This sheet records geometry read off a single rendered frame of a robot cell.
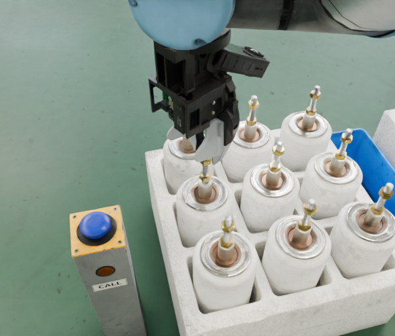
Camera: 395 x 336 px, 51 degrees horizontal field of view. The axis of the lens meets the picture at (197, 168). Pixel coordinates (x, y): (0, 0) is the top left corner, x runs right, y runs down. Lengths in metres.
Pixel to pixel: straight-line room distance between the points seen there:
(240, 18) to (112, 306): 0.51
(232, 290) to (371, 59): 1.13
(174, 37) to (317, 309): 0.51
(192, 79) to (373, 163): 0.65
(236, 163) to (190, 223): 0.17
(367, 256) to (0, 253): 0.73
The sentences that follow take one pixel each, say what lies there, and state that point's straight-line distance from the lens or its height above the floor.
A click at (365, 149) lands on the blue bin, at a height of 0.09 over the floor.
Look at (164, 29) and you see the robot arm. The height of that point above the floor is 0.63.
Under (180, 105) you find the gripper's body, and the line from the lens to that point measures 0.48.
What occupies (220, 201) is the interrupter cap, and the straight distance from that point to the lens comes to 0.67.
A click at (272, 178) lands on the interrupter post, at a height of 0.27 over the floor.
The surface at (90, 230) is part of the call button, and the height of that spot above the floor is 0.33.
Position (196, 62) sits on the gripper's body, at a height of 0.52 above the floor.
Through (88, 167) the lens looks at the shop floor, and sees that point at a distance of 1.11.
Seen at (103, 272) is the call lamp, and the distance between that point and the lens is 0.60.
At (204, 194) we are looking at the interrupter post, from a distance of 0.67.
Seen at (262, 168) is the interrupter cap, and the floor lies 0.25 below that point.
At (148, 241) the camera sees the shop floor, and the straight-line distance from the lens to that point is 0.94.
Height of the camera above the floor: 0.78
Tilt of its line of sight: 47 degrees down
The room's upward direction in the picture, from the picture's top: straight up
